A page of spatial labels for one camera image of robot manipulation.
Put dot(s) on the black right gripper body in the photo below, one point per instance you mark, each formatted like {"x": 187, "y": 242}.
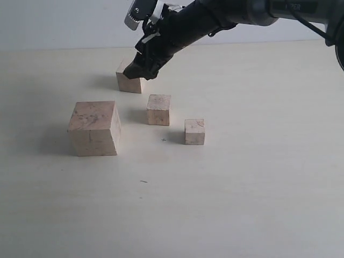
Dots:
{"x": 180, "y": 26}

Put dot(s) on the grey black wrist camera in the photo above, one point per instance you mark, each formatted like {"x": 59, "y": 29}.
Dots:
{"x": 141, "y": 10}

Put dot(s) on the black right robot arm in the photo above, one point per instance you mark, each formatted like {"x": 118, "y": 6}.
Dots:
{"x": 325, "y": 18}

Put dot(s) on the third largest wooden cube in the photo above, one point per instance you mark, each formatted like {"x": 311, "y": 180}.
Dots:
{"x": 158, "y": 110}

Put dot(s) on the smallest wooden cube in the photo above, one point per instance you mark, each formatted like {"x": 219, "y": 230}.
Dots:
{"x": 194, "y": 131}

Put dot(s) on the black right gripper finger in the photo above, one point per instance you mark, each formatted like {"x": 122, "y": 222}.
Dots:
{"x": 152, "y": 68}
{"x": 137, "y": 68}

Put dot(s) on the second largest wooden cube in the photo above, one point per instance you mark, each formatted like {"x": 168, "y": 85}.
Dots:
{"x": 127, "y": 85}

